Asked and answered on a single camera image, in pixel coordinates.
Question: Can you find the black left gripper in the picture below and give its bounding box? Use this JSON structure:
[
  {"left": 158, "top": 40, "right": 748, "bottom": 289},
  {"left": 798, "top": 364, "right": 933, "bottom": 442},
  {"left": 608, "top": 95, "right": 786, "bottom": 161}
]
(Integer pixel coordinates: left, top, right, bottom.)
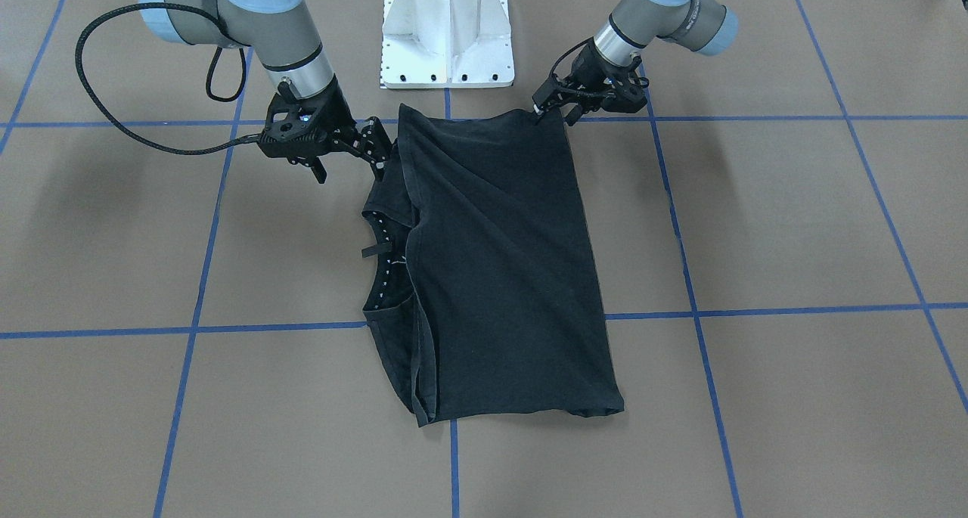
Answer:
[{"left": 532, "top": 39, "right": 649, "bottom": 126}]

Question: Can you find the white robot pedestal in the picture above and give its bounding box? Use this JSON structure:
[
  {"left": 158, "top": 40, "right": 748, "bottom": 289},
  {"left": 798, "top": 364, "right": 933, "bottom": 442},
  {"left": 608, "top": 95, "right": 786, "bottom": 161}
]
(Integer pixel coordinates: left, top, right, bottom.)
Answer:
[{"left": 380, "top": 0, "right": 516, "bottom": 88}]

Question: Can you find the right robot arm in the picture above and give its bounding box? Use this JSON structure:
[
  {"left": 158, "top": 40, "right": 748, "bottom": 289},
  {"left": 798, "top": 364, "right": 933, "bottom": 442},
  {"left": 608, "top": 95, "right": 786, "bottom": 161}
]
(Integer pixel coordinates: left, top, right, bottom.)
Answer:
[{"left": 139, "top": 0, "right": 392, "bottom": 181}]

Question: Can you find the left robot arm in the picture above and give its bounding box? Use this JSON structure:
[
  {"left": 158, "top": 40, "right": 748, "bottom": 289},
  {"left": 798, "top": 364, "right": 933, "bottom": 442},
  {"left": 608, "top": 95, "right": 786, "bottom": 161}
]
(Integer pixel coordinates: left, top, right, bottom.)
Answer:
[{"left": 532, "top": 0, "right": 739, "bottom": 126}]

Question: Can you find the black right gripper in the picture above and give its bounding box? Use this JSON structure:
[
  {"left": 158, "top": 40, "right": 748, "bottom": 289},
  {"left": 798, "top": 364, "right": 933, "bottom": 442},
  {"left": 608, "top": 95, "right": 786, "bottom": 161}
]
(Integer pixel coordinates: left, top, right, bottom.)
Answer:
[{"left": 256, "top": 80, "right": 392, "bottom": 184}]

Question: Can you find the black graphic t-shirt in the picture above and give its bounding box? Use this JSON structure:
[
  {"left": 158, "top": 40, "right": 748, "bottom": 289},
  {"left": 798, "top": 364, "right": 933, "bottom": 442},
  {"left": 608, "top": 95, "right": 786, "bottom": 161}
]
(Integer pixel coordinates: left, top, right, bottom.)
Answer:
[{"left": 361, "top": 105, "right": 625, "bottom": 427}]

